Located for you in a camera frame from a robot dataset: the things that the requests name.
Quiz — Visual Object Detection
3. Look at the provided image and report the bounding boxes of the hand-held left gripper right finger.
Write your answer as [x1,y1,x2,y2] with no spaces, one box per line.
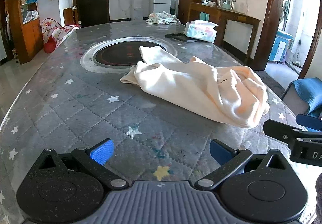
[195,139,293,189]

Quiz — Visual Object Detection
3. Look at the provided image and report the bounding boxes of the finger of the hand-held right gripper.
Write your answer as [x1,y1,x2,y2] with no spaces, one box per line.
[296,114,322,129]
[263,119,322,144]

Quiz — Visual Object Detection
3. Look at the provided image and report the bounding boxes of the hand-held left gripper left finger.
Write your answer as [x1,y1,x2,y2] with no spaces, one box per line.
[37,139,130,188]

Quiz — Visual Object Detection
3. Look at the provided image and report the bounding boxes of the hanging clothes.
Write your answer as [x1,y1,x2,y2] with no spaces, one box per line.
[281,0,290,24]

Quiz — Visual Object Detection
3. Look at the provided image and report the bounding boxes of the blue towel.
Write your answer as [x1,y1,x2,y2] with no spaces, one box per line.
[289,78,322,118]

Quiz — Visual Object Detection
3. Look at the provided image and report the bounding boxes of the mop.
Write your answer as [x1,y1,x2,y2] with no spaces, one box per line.
[293,40,302,66]

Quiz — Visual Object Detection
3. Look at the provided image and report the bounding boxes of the light blue cabinet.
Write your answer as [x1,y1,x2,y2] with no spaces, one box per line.
[268,29,294,64]

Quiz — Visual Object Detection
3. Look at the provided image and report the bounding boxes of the round built-in induction cooker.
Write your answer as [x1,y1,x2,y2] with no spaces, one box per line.
[80,36,178,75]

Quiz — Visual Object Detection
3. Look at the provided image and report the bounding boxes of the wooden doorway pillar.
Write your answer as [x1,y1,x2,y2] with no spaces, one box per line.
[254,0,287,71]

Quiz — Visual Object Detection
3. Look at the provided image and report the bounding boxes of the red ball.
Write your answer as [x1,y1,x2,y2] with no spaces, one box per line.
[44,36,56,54]

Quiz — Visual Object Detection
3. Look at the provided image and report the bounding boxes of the flat black book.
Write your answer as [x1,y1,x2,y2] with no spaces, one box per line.
[165,33,199,43]

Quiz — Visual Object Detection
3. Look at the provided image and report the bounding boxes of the soft tissue pack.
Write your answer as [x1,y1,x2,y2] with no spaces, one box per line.
[185,20,219,43]

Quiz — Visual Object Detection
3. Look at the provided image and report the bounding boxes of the wooden sideboard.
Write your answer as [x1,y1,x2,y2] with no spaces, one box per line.
[187,2,261,65]

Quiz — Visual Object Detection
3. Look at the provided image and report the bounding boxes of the polka dot play tent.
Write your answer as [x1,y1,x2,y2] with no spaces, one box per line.
[41,18,81,50]

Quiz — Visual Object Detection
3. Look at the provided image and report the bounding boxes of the tall wooden shelf cabinet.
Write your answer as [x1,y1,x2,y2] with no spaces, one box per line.
[2,0,44,65]

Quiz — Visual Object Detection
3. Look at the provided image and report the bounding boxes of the small wooden cabinet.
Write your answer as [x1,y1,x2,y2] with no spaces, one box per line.
[63,7,80,26]

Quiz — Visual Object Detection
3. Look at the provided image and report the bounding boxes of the crumpled patterned cloth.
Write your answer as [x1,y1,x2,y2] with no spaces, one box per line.
[145,10,181,25]

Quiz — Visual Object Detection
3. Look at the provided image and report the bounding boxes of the white water dispenser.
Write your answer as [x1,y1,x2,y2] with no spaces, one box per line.
[131,0,143,21]

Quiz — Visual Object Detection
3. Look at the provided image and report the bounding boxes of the wooden doorway frame post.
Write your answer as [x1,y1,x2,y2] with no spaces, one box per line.
[298,19,322,80]

